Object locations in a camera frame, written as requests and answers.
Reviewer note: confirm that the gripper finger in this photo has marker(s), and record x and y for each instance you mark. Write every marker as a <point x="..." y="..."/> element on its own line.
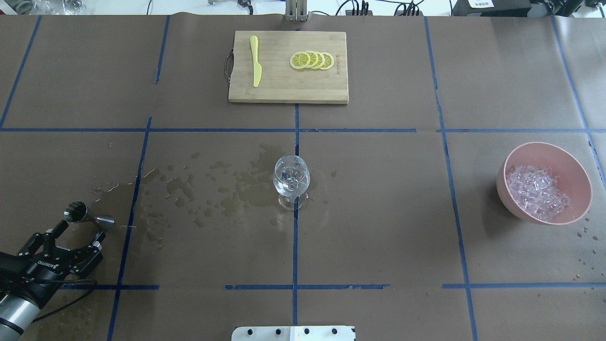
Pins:
<point x="47" y="240"/>
<point x="85" y="259"/>

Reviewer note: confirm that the lemon slice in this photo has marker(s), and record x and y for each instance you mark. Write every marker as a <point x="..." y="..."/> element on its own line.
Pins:
<point x="329" y="61"/>
<point x="300" y="60"/>
<point x="320" y="61"/>
<point x="313" y="60"/>

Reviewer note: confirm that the yellow plastic knife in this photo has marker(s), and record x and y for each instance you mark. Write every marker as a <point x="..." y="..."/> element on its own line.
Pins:
<point x="257" y="67"/>

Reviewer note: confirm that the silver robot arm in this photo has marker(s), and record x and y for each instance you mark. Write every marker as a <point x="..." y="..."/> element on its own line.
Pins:
<point x="16" y="314"/>

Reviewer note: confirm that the pink bowl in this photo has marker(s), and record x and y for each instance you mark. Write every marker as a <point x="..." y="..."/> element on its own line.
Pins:
<point x="573" y="180"/>

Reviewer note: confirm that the bamboo cutting board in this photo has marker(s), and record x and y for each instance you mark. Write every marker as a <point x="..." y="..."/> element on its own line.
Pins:
<point x="282" y="84"/>

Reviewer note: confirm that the clear ice cubes pile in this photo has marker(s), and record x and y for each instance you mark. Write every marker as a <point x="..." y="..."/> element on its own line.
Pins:
<point x="536" y="190"/>

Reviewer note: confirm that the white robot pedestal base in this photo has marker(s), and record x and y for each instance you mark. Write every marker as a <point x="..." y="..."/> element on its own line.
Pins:
<point x="295" y="333"/>

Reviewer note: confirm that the steel double jigger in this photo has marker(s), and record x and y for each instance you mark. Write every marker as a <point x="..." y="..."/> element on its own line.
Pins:
<point x="79" y="212"/>

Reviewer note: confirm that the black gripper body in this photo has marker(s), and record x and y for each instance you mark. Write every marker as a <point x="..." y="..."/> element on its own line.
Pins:
<point x="29" y="277"/>

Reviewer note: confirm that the clear wine glass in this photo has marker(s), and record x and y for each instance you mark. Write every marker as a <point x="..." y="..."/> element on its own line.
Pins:
<point x="291" y="179"/>

